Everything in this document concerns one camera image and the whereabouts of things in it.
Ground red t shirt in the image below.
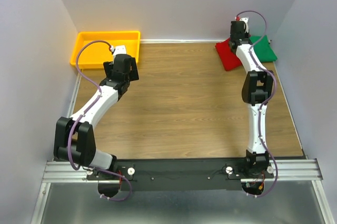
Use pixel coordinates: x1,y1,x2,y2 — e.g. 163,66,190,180
215,38,242,72

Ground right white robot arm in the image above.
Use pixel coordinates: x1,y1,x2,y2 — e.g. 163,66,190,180
229,17,275,178

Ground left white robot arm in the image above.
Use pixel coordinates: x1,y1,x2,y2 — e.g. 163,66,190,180
53,54,139,179

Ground folded green t shirt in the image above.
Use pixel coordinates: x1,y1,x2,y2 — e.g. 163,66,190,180
250,35,277,63

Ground yellow plastic tray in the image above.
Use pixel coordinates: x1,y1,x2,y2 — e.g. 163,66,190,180
70,30,141,69

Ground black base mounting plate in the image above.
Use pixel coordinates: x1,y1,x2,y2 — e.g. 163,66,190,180
86,158,274,196

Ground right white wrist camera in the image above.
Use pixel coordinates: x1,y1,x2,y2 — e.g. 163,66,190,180
236,16,249,33

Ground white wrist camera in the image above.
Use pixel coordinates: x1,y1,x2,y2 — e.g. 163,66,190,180
110,45,127,56
236,16,249,33

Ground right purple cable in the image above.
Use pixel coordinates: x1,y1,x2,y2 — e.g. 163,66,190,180
236,10,279,198

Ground purple cable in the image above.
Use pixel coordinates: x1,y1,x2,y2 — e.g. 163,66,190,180
236,10,279,198
67,40,134,201

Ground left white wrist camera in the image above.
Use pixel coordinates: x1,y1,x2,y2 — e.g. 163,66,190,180
110,45,127,56

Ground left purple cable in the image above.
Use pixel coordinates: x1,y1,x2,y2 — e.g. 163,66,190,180
67,40,134,201

